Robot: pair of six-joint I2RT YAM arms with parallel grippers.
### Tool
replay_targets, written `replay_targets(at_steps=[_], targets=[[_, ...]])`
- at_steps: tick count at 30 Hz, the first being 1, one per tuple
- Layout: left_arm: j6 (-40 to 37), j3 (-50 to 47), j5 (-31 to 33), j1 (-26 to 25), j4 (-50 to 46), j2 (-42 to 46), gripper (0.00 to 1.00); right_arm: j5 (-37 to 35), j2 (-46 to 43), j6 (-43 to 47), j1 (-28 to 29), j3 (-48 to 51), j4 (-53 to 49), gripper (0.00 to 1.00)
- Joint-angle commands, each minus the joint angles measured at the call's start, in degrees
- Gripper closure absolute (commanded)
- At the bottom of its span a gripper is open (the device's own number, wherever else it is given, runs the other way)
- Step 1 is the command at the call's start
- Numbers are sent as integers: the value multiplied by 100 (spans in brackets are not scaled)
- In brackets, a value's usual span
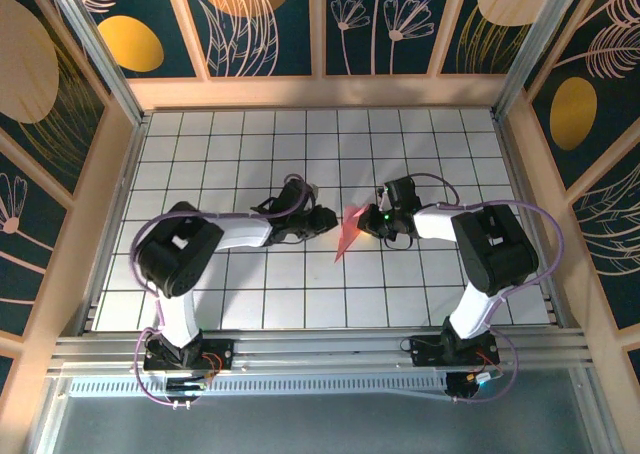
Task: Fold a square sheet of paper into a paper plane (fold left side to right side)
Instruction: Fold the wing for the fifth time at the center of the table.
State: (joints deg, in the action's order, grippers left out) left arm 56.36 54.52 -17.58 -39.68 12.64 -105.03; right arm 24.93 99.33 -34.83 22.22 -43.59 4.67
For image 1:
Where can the cream circle yellow lines panel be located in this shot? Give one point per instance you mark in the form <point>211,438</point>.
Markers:
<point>480,49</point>

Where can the large cream circle wall panel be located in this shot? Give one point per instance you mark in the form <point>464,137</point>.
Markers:
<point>30,74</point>

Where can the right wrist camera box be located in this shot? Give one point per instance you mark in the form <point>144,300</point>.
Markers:
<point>383,199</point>

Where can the aluminium frame post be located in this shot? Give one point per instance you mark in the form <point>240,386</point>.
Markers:
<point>597,414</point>
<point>47,424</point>

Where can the aluminium frame cross rail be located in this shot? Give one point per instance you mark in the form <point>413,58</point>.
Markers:
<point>320,354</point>

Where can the white flowers wall panel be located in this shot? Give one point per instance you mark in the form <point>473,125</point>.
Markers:
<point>360,49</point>

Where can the white leaves wall panel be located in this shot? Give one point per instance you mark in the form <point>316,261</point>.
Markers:
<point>610,234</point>

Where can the pink square paper sheet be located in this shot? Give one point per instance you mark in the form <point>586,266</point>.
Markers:
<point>347,229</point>

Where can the aluminium side rail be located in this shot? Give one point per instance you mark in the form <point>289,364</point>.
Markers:
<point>131,164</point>
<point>518,174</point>

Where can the small dark wall panel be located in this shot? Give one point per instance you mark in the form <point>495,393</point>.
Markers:
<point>634,369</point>
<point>5,374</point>

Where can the single white flower wall panel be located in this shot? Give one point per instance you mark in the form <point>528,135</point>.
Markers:
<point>30,234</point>

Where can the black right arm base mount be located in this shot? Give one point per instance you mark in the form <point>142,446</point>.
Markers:
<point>425,354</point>

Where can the aluminium corner post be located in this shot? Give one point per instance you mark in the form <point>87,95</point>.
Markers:
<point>107,59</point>
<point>530,49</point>

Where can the orange circle leaves wall panel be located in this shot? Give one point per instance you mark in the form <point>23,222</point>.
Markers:
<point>295,34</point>

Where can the orange oval feather wall panel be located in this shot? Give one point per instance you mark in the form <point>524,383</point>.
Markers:
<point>130,44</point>

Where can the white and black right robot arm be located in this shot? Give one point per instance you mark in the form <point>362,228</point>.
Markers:
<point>435,224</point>

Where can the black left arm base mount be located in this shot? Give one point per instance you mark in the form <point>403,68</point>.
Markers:
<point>220,351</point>

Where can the orange oval white fern panel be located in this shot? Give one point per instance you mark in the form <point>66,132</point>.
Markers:
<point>572,114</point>

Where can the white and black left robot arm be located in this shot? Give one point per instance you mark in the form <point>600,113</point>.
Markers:
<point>240,231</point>

